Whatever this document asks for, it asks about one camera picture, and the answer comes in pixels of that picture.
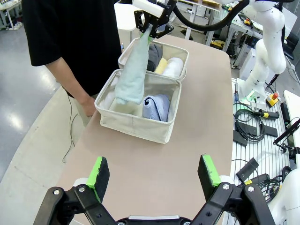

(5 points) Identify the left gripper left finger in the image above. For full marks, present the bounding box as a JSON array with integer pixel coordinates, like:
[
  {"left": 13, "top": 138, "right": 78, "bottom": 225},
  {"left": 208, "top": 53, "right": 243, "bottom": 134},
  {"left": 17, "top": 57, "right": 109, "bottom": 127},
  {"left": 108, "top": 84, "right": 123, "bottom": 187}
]
[{"left": 32, "top": 156, "right": 118, "bottom": 225}]

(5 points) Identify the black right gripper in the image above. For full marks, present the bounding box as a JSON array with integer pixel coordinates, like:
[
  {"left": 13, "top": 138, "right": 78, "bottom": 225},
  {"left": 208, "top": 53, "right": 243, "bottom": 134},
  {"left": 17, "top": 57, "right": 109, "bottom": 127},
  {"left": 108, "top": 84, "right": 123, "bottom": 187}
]
[{"left": 134, "top": 0, "right": 177, "bottom": 39}]

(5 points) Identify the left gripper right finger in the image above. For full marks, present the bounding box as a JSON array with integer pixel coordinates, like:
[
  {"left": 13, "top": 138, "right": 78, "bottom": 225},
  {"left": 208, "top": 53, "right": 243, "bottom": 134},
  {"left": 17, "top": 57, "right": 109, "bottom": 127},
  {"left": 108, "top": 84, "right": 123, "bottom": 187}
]
[{"left": 191, "top": 154, "right": 276, "bottom": 225}]

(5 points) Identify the dark grey towel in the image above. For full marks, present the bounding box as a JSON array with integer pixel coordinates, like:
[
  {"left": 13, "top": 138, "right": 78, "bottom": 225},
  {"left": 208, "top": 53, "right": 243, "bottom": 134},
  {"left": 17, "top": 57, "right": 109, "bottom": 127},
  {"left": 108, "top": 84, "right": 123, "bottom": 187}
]
[{"left": 147, "top": 43, "right": 164, "bottom": 72}]

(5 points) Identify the yellow towel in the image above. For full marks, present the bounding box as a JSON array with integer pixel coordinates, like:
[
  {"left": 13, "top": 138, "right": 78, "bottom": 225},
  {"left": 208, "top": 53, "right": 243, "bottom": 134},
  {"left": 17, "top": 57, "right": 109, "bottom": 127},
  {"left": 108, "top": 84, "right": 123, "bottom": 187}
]
[{"left": 153, "top": 58, "right": 168, "bottom": 75}]

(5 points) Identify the white towel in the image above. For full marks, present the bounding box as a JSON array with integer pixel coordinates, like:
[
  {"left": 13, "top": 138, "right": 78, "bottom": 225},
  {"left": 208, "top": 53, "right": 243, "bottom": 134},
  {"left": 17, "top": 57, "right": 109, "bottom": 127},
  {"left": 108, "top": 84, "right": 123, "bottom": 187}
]
[{"left": 161, "top": 57, "right": 184, "bottom": 79}]

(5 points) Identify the pale teal towel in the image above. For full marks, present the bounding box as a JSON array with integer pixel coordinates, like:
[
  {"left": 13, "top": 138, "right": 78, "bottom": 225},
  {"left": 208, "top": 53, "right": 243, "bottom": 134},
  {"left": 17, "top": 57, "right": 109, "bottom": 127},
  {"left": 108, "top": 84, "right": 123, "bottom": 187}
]
[{"left": 114, "top": 31, "right": 150, "bottom": 105}]

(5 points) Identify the lavender towel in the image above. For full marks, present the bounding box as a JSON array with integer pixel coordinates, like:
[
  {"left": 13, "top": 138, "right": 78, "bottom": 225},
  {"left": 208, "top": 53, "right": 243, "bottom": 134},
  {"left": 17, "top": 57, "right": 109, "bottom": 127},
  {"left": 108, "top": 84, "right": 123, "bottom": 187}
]
[{"left": 142, "top": 94, "right": 170, "bottom": 122}]

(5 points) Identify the person's right forearm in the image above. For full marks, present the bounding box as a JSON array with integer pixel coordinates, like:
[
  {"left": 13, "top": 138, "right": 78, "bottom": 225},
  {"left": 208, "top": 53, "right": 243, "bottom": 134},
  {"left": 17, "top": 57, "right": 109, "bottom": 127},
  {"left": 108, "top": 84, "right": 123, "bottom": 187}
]
[{"left": 44, "top": 56, "right": 95, "bottom": 111}]

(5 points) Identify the person's right hand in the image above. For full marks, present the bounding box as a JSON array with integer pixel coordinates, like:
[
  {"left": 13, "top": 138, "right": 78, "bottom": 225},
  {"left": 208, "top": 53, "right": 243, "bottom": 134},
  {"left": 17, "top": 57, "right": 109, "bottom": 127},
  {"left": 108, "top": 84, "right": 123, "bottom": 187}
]
[{"left": 79, "top": 95, "right": 97, "bottom": 118}]

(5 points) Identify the white rounded table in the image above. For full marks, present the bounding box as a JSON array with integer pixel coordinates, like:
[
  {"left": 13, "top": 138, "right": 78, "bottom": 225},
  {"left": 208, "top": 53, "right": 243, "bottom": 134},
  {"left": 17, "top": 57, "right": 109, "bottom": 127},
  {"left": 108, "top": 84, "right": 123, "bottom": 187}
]
[{"left": 113, "top": 3, "right": 142, "bottom": 47}]

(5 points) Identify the beige fabric storage bin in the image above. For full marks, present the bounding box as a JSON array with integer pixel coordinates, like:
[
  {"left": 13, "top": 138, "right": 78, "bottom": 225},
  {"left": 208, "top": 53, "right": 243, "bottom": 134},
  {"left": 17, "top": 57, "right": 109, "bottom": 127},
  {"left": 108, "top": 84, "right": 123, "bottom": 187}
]
[
  {"left": 117, "top": 37, "right": 189, "bottom": 82},
  {"left": 94, "top": 68, "right": 183, "bottom": 144}
]

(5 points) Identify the flat black power brick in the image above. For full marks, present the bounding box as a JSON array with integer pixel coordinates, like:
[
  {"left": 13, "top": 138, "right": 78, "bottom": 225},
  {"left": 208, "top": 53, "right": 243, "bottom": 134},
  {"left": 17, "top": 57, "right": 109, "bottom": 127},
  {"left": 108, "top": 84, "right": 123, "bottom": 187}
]
[
  {"left": 232, "top": 135, "right": 248, "bottom": 148},
  {"left": 235, "top": 157, "right": 260, "bottom": 181},
  {"left": 262, "top": 126, "right": 279, "bottom": 138}
]

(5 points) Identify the person in black polo shirt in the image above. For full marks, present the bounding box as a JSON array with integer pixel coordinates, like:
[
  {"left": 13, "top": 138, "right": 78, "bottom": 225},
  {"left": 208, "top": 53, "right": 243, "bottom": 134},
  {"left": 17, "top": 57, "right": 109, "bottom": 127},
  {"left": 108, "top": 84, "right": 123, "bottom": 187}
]
[{"left": 21, "top": 0, "right": 123, "bottom": 97}]

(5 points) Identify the black office chair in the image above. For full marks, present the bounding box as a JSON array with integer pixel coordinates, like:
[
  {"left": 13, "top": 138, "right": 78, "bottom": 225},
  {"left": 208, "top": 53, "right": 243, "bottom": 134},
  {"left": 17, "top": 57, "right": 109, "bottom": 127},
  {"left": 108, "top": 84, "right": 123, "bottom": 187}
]
[{"left": 283, "top": 32, "right": 299, "bottom": 61}]

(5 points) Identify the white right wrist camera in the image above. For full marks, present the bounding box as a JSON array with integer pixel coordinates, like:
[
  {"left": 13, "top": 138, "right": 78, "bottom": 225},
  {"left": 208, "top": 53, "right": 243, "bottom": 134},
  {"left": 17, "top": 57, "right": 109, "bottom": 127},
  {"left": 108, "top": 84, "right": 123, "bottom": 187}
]
[{"left": 132, "top": 0, "right": 164, "bottom": 18}]

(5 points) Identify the thick black cable conduit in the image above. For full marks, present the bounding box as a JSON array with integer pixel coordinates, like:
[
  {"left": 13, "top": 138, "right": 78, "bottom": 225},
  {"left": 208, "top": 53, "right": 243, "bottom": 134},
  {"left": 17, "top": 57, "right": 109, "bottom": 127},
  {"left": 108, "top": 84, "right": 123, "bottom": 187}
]
[{"left": 172, "top": 0, "right": 250, "bottom": 32}]

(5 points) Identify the black yellow enabling handle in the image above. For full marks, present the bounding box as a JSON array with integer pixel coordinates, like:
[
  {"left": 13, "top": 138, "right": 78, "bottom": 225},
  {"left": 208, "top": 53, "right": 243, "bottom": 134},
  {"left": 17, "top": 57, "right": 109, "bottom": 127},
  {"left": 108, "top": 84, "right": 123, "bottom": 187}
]
[
  {"left": 243, "top": 173, "right": 270, "bottom": 188},
  {"left": 251, "top": 109, "right": 281, "bottom": 120}
]

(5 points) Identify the thin black hanging cable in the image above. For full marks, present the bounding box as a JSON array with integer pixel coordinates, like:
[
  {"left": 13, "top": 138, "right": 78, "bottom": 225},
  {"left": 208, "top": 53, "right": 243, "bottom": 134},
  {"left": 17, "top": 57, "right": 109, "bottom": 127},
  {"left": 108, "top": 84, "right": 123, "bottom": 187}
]
[{"left": 61, "top": 93, "right": 80, "bottom": 163}]

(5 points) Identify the coiled black cable bundle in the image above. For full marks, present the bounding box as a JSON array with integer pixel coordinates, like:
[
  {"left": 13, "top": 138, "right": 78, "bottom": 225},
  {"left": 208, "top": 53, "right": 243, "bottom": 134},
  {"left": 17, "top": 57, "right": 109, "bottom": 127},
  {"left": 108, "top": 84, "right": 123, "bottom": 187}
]
[{"left": 233, "top": 108, "right": 267, "bottom": 144}]

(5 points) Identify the black camera clamp arm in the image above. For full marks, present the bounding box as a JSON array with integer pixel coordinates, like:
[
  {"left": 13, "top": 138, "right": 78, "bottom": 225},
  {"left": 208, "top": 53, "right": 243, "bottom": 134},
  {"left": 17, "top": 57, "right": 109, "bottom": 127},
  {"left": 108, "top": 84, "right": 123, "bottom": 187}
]
[{"left": 273, "top": 118, "right": 300, "bottom": 160}]

